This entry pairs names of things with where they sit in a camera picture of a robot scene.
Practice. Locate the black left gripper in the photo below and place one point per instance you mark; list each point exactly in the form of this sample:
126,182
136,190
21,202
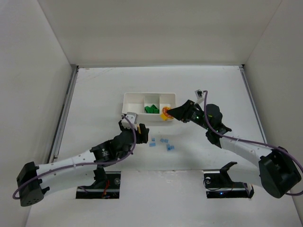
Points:
143,133

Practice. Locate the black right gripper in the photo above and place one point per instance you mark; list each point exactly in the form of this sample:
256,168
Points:
188,111

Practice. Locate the yellow bee lego figure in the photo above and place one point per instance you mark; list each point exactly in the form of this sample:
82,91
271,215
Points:
164,114

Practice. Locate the small green lego brick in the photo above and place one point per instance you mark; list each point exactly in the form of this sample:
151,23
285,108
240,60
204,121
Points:
152,109

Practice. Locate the yellow striped lego body brick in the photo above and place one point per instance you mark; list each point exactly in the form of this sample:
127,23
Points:
139,130

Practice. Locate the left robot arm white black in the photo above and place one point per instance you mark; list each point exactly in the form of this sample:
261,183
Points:
86,169

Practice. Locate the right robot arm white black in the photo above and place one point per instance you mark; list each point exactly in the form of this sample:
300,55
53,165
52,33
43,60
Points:
275,169

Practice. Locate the white divided plastic container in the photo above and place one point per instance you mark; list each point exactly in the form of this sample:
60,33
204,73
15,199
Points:
136,102

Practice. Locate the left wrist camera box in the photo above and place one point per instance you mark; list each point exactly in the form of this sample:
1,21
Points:
129,120

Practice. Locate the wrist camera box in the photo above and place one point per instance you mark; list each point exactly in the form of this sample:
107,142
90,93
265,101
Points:
199,96
129,120

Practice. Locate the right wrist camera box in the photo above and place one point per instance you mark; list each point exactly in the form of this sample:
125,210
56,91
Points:
199,96

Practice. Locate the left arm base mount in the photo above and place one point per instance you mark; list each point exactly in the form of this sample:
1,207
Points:
106,185

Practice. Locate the right aluminium rail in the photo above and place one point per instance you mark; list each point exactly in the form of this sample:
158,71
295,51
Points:
242,71

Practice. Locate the aluminium rail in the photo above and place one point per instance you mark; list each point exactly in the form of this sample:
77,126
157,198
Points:
242,71
59,131

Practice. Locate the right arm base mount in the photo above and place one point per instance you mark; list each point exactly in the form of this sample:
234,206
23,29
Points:
218,184

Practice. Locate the left aluminium rail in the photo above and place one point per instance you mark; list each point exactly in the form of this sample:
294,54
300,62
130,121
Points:
59,131

